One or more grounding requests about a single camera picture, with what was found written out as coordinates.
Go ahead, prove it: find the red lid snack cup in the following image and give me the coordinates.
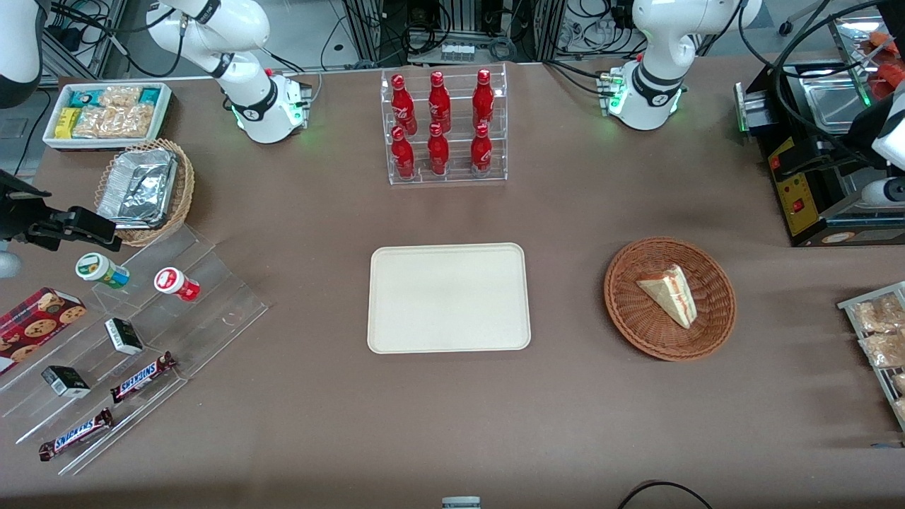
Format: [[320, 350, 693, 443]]
[[154, 267, 201, 303]]

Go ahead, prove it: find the black looped cable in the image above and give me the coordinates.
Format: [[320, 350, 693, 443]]
[[617, 481, 715, 509]]

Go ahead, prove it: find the clear acrylic step shelf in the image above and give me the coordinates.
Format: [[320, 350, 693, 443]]
[[0, 225, 270, 476]]

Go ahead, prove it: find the tray of packaged snacks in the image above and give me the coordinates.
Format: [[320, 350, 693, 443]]
[[837, 281, 905, 432]]

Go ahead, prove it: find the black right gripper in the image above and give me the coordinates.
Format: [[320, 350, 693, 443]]
[[0, 170, 123, 253]]

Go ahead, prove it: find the tan wicker basket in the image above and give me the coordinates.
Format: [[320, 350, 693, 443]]
[[94, 139, 196, 247]]

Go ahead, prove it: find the brown snickers bar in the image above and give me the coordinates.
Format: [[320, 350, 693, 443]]
[[39, 408, 115, 462], [110, 351, 177, 404]]

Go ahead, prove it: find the red chocolate cookie box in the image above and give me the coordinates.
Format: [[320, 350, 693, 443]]
[[0, 287, 88, 376]]

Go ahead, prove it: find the small black white box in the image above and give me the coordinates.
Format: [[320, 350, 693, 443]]
[[41, 365, 91, 398], [105, 318, 144, 356]]

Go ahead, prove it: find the black food warmer machine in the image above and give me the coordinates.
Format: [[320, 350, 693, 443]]
[[735, 60, 905, 248]]

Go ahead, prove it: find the aluminium foil tray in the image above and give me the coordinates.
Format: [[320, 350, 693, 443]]
[[97, 148, 179, 230]]

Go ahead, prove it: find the red cola bottle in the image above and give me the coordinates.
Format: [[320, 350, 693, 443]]
[[472, 69, 496, 128], [391, 126, 416, 179], [427, 123, 451, 176], [428, 71, 453, 133], [470, 122, 494, 175], [391, 74, 419, 135]]

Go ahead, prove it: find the clear peanut snack bag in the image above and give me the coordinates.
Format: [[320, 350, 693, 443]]
[[99, 86, 142, 109], [72, 106, 117, 139], [113, 105, 155, 139]]

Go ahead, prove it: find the clear acrylic bottle rack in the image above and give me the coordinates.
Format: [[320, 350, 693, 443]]
[[380, 62, 508, 186]]

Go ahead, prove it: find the triangular sandwich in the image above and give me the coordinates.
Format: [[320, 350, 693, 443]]
[[636, 264, 699, 330]]

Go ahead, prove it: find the cream rectangular tray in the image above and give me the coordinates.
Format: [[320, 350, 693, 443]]
[[367, 242, 532, 354]]

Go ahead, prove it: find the white plastic snack bin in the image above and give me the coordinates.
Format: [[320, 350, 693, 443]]
[[42, 82, 173, 151]]

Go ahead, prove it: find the red sausage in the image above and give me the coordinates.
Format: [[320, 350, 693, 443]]
[[877, 64, 905, 98]]

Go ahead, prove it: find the clear cracker snack bag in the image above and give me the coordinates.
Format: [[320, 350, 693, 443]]
[[851, 293, 905, 334], [858, 332, 905, 369]]

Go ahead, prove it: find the metal framed glass cover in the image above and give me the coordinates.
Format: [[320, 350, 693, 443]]
[[829, 13, 905, 107]]

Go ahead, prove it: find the yellow snack packet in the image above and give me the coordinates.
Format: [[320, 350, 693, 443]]
[[54, 107, 83, 139]]

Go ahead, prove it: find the green lid snack cup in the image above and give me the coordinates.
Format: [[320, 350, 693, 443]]
[[76, 252, 131, 290]]

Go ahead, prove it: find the steel food pan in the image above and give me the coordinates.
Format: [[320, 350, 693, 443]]
[[800, 73, 869, 134]]

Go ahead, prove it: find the round brown wicker basket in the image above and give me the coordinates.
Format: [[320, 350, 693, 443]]
[[604, 236, 737, 362]]

